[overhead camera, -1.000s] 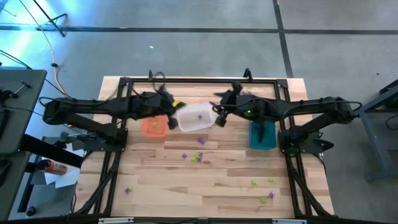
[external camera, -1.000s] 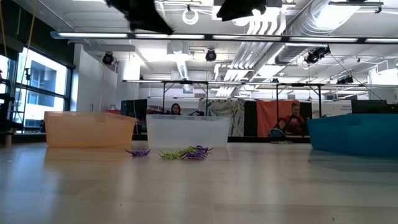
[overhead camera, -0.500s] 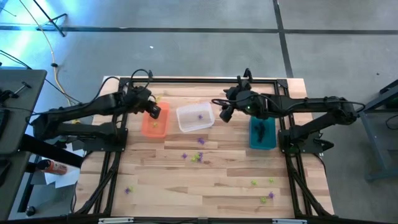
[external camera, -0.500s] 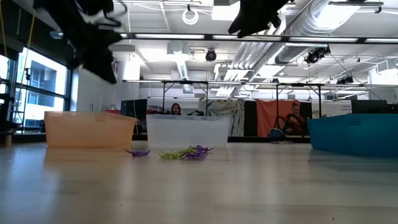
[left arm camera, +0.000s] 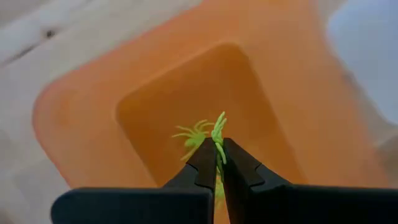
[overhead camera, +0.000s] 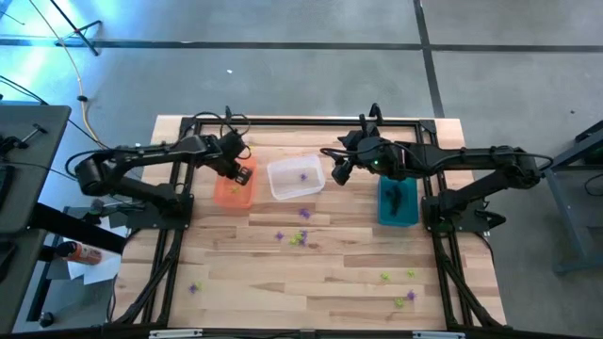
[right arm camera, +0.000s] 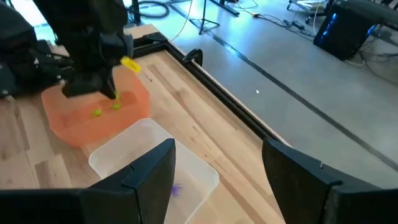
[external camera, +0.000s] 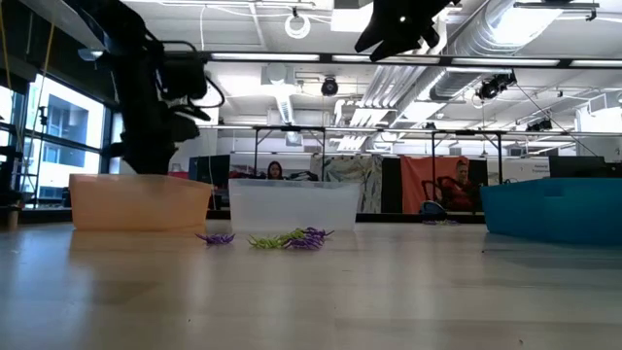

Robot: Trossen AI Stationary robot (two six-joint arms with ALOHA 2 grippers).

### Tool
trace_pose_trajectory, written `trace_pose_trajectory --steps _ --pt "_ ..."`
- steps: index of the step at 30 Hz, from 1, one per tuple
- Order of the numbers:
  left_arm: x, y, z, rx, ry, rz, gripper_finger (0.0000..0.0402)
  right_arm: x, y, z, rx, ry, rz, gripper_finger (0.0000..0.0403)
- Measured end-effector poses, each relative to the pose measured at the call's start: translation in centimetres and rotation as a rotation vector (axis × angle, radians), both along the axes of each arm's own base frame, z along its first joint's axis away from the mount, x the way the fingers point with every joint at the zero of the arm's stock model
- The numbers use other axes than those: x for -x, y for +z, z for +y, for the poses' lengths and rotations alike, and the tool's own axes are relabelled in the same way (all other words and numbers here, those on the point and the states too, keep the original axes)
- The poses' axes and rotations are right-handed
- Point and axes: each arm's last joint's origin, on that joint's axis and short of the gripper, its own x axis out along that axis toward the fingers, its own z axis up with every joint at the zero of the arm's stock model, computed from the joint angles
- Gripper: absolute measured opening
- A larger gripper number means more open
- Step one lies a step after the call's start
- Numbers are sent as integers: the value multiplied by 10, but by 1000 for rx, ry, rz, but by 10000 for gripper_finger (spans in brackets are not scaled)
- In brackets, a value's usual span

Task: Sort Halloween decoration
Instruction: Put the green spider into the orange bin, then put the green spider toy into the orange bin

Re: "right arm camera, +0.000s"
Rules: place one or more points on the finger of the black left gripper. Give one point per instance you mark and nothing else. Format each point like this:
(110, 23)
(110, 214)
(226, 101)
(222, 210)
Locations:
(84, 87)
(108, 87)

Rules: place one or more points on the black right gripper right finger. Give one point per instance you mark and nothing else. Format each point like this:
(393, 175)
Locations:
(295, 180)

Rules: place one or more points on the black frame clamp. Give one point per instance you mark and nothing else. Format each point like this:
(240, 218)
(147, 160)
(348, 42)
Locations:
(194, 56)

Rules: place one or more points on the clear plastic bin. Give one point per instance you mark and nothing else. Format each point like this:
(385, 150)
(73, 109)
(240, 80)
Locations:
(124, 149)

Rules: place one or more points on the black tripod stand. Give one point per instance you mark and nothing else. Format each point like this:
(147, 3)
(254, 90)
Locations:
(204, 12)

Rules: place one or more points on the purple plastic spider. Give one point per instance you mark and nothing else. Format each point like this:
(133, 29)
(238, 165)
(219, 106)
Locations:
(176, 189)

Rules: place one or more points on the yellow tape tag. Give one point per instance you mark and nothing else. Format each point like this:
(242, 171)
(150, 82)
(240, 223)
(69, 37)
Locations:
(130, 64)

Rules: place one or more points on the green plastic spider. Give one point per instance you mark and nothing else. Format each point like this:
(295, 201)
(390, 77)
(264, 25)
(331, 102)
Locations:
(98, 111)
(117, 105)
(117, 95)

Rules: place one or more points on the black computer tower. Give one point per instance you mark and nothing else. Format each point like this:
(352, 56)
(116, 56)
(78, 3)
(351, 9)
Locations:
(342, 31)

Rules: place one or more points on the orange plastic bin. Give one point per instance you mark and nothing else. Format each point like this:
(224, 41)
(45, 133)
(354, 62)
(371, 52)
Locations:
(81, 124)

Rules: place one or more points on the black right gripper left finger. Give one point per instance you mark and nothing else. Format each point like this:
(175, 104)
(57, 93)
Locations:
(140, 193)

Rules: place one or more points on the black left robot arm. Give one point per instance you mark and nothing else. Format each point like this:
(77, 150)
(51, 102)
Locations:
(77, 15)

